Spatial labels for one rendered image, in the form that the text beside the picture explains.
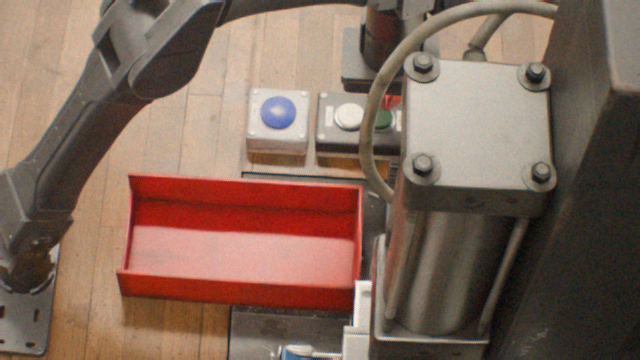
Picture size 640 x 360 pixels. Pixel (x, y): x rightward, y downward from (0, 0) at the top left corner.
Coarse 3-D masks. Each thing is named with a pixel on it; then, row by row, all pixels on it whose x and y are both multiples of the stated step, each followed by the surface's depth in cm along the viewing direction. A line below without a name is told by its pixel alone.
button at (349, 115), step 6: (342, 108) 144; (348, 108) 144; (354, 108) 144; (360, 108) 144; (342, 114) 143; (348, 114) 143; (354, 114) 143; (360, 114) 143; (342, 120) 143; (348, 120) 143; (354, 120) 143; (360, 120) 143; (348, 126) 143; (354, 126) 143
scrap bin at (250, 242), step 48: (144, 192) 139; (192, 192) 139; (240, 192) 138; (288, 192) 138; (336, 192) 137; (144, 240) 138; (192, 240) 139; (240, 240) 139; (288, 240) 139; (336, 240) 139; (144, 288) 133; (192, 288) 133; (240, 288) 132; (288, 288) 131; (336, 288) 131
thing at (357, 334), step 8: (360, 280) 120; (368, 280) 120; (360, 288) 120; (368, 288) 120; (352, 296) 123; (360, 296) 120; (368, 296) 119; (352, 304) 122; (360, 304) 119; (368, 304) 119; (352, 312) 121; (360, 312) 119; (368, 312) 119; (352, 320) 120; (360, 320) 118; (368, 320) 118; (344, 328) 113; (352, 328) 113; (360, 328) 113; (368, 328) 113; (344, 336) 113; (352, 336) 113; (360, 336) 113; (368, 336) 113; (344, 344) 113; (352, 344) 113; (360, 344) 113; (368, 344) 113; (344, 352) 112; (352, 352) 112; (360, 352) 112
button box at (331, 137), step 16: (320, 96) 145; (336, 96) 145; (352, 96) 145; (320, 112) 144; (336, 112) 144; (400, 112) 145; (320, 128) 143; (336, 128) 143; (352, 128) 143; (400, 128) 144; (320, 144) 143; (336, 144) 143; (352, 144) 143; (384, 144) 143
